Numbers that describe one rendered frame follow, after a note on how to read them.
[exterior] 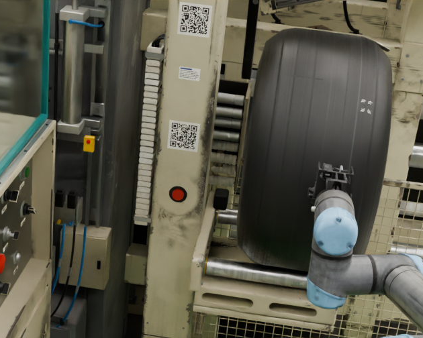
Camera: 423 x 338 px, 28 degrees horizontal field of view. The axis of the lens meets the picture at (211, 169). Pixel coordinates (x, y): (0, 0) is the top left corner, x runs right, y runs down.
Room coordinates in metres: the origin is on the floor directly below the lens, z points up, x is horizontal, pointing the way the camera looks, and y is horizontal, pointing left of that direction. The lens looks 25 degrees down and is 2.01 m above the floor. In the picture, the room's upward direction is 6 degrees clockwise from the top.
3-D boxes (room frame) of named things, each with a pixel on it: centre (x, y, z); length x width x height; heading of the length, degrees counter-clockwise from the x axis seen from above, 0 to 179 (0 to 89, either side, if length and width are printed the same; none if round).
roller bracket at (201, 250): (1.98, -0.01, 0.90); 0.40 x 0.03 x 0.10; 176
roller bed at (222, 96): (2.36, 0.01, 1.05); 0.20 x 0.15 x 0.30; 86
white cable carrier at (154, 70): (1.94, 0.16, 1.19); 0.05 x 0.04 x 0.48; 176
